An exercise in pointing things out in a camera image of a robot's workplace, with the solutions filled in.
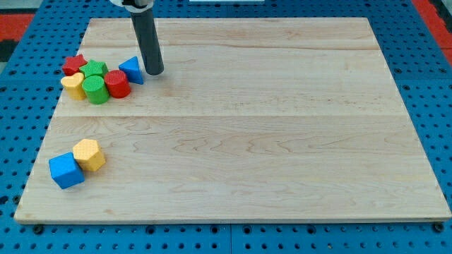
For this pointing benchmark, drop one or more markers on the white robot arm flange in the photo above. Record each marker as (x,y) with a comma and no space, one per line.
(134,6)

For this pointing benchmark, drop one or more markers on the light wooden board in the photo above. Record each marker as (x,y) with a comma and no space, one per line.
(254,120)

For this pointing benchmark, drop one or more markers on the blue triangle block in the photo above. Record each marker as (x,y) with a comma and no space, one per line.
(132,70)

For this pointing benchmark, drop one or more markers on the red cylinder block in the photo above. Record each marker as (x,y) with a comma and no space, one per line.
(117,84)

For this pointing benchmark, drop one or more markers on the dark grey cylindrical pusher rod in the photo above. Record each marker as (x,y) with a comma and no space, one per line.
(146,34)

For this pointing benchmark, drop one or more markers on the green cylinder block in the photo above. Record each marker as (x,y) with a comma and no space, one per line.
(95,89)

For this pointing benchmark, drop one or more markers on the yellow hexagon block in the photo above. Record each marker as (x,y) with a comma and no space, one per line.
(89,155)

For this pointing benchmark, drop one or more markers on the green star block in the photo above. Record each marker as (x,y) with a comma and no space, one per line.
(94,68)

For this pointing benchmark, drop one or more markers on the yellow heart block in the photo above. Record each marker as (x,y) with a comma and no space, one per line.
(73,86)

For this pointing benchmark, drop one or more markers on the red star block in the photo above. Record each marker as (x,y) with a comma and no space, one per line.
(72,64)

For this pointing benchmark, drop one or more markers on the blue cube block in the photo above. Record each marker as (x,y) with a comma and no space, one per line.
(65,171)

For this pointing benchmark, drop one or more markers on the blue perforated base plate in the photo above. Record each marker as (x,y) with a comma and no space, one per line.
(30,89)

